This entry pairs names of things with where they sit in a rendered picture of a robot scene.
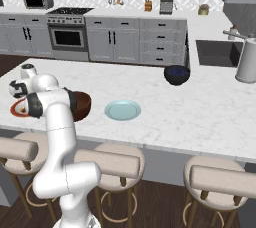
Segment dark blue bowl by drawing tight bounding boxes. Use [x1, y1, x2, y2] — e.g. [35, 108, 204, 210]
[163, 65, 191, 87]

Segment steel stove with oven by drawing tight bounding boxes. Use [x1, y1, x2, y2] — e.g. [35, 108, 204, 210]
[46, 6, 95, 62]

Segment grey drawer stack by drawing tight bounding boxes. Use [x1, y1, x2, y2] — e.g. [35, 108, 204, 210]
[139, 18, 188, 67]

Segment potted plant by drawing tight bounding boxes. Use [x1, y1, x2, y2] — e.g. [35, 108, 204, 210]
[197, 3, 211, 17]

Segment light blue plate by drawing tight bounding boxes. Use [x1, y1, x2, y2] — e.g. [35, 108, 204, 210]
[104, 99, 143, 122]

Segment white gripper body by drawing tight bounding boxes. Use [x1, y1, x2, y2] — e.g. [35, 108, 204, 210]
[8, 79, 22, 99]

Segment wooden knife block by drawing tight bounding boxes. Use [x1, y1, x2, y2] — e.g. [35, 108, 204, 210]
[143, 0, 154, 13]

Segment red plate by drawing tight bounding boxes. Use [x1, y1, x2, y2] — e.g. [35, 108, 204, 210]
[9, 99, 34, 119]

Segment white sink tap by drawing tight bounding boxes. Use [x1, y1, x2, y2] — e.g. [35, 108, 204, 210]
[222, 29, 256, 85]

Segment brown wooden bowl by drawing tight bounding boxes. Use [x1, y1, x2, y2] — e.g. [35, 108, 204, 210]
[70, 91, 92, 123]

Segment dark grey sink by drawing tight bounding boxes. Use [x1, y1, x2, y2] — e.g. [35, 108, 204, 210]
[195, 39, 245, 69]

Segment beige round bar stool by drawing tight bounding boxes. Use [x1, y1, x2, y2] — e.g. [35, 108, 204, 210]
[0, 131, 58, 221]
[72, 142, 147, 228]
[182, 155, 256, 228]

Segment small soap dispenser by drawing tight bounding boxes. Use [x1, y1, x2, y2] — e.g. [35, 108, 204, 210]
[228, 24, 240, 41]

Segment grey base cupboards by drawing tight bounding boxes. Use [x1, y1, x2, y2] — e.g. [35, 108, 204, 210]
[84, 16, 141, 64]
[0, 13, 54, 58]

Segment grey coffee machine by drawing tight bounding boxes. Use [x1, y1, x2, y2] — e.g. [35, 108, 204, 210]
[159, 0, 177, 16]

